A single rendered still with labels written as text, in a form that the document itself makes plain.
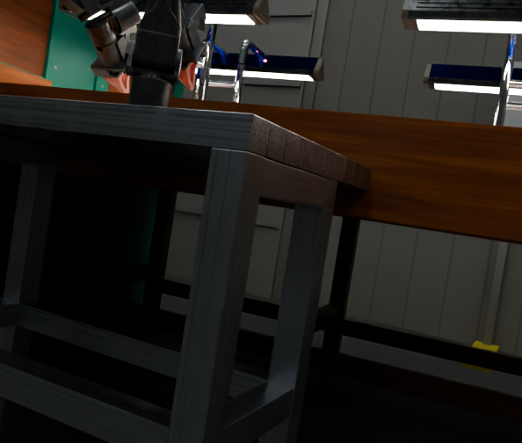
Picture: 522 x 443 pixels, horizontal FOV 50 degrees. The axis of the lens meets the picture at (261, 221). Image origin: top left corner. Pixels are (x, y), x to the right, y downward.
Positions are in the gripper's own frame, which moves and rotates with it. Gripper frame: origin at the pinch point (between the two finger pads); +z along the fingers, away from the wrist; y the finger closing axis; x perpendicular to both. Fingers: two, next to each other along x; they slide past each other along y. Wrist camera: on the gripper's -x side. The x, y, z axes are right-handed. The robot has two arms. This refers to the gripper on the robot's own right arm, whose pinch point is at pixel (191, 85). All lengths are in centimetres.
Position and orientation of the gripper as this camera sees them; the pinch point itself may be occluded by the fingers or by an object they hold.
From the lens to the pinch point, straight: 132.0
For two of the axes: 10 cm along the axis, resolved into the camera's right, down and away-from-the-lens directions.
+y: -9.3, -1.4, 3.5
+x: -3.4, 7.3, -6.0
